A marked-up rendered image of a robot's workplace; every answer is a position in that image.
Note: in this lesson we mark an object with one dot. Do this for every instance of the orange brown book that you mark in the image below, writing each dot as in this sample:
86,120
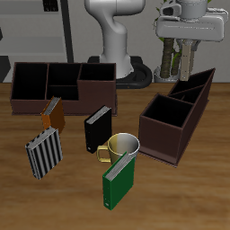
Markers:
56,116

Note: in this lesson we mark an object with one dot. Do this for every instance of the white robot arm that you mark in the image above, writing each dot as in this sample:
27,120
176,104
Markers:
115,45

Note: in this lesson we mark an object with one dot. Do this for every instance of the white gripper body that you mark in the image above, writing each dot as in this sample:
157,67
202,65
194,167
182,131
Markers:
191,28

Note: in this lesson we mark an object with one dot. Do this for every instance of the green pot plant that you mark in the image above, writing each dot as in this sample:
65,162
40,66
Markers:
166,57

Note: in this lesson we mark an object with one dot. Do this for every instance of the dark brown desk caddy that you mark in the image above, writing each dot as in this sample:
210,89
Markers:
163,137
95,95

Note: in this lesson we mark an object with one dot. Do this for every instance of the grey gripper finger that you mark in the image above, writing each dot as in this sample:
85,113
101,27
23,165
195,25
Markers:
196,44
186,64

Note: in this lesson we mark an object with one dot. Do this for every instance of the green book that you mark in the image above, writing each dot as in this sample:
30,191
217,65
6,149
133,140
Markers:
119,184

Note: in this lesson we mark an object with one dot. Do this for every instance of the grey shelf unit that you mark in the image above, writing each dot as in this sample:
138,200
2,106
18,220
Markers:
33,30

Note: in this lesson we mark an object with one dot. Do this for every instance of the black white striped book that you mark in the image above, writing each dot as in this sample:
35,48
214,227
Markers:
45,154

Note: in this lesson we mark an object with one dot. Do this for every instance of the black object by wall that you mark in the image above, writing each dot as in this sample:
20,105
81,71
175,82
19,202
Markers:
4,68

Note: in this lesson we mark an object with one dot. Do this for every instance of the flat black base plate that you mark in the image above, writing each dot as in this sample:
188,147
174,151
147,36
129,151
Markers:
140,76

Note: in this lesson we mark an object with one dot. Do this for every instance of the yellow white mug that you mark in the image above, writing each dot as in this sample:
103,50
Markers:
119,146

